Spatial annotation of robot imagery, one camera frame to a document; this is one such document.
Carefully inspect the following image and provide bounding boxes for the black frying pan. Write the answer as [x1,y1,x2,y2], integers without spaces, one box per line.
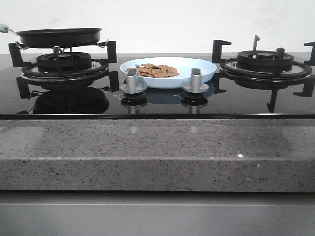
[13,28,102,48]

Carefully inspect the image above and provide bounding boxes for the black gas burner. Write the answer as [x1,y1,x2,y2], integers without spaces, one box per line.
[237,50,295,71]
[36,52,92,73]

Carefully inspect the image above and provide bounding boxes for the silver left stove knob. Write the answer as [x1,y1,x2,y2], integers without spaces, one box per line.
[120,69,147,94]

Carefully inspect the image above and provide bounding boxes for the black right pot grate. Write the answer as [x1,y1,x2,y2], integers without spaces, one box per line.
[212,36,315,84]

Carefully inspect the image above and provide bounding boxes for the silver right stove knob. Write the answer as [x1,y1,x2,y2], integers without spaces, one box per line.
[181,68,209,93]

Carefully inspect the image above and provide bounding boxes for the black pot grate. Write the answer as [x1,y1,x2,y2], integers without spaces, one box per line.
[9,41,117,83]
[212,36,315,84]

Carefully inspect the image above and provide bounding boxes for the black glass cooktop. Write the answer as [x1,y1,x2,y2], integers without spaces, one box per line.
[0,54,315,120]

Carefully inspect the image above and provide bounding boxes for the light blue plate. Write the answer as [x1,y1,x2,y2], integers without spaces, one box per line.
[120,57,217,89]

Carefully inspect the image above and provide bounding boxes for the brown meat slices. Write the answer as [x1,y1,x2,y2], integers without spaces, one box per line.
[134,63,179,78]

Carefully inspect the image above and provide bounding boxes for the black right gas burner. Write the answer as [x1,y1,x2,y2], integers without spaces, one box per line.
[237,50,295,71]

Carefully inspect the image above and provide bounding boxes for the black left pot grate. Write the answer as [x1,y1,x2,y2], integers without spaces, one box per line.
[9,41,117,83]

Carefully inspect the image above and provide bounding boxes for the silver stove knob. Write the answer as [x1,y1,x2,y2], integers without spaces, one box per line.
[120,69,147,94]
[181,68,209,93]

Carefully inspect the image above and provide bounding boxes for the black left gas burner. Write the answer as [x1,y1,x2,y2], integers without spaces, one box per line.
[36,52,92,73]

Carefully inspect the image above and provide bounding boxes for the wire pan support ring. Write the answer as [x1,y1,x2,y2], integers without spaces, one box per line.
[15,39,109,54]

